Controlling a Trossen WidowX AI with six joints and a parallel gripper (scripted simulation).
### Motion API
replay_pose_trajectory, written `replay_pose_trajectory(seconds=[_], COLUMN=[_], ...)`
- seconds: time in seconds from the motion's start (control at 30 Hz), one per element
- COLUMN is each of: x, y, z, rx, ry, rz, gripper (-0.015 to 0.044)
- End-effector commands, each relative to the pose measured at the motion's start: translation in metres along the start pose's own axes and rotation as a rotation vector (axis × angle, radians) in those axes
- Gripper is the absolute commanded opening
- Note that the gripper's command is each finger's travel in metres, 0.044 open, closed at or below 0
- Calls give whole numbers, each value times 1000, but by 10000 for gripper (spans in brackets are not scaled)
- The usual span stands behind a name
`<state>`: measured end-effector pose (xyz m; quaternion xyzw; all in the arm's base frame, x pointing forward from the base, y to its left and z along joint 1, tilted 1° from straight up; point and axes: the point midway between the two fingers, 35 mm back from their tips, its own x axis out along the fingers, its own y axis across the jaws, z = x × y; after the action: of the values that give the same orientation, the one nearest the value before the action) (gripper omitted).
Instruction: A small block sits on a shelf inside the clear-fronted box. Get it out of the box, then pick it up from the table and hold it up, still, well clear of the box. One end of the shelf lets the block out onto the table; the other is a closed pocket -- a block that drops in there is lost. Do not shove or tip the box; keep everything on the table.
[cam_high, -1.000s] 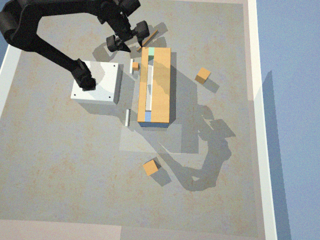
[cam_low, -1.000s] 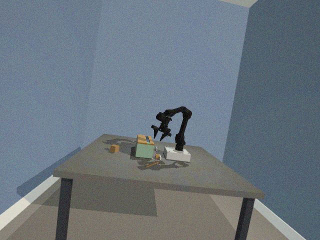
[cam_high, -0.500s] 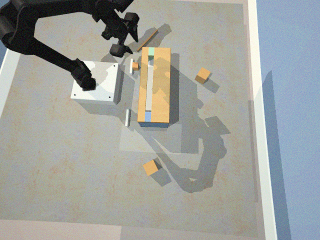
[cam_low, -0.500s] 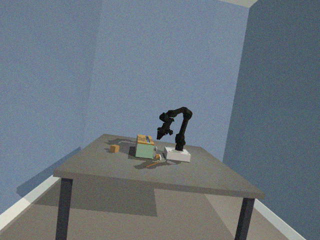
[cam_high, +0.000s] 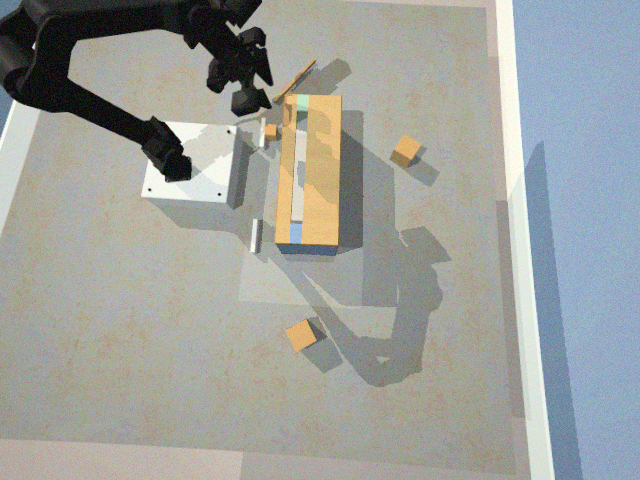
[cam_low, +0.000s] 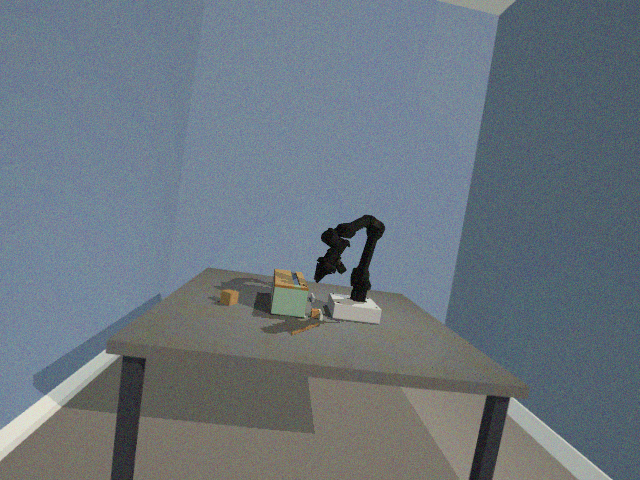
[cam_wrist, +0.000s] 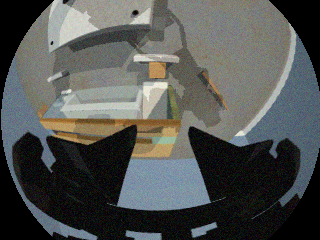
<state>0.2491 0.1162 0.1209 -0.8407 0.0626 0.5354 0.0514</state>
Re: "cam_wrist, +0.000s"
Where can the small brown block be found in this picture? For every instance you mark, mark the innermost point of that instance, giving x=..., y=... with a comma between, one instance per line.
x=157, y=69

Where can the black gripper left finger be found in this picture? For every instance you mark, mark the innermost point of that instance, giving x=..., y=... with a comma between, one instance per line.
x=104, y=161

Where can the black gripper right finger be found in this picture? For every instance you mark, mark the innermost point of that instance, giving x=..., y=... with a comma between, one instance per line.
x=221, y=163

